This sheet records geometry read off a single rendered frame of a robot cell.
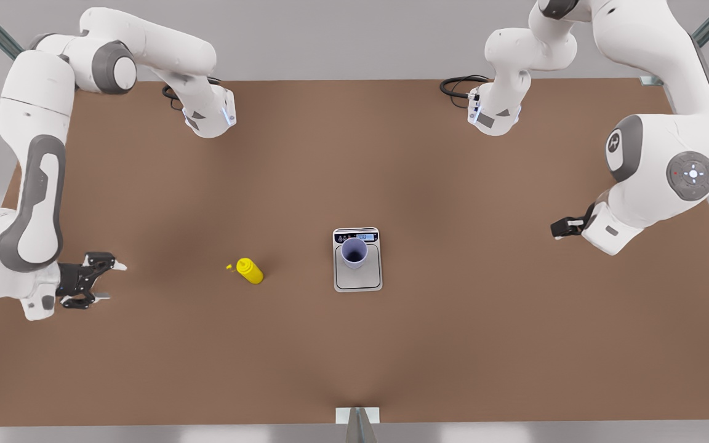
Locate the black cable loop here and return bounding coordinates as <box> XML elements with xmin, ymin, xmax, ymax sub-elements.
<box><xmin>439</xmin><ymin>74</ymin><xmax>492</xmax><ymax>110</ymax></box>
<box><xmin>162</xmin><ymin>76</ymin><xmax>222</xmax><ymax>112</ymax></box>

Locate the yellow sauce bottle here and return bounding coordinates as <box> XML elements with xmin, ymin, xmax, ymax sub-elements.
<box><xmin>226</xmin><ymin>257</ymin><xmax>264</xmax><ymax>285</ymax></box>

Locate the silver digital scale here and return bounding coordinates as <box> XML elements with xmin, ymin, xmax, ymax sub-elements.
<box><xmin>332</xmin><ymin>227</ymin><xmax>384</xmax><ymax>293</ymax></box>

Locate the lilac cup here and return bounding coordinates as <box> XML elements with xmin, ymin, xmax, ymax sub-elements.
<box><xmin>340</xmin><ymin>237</ymin><xmax>369</xmax><ymax>270</ymax></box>

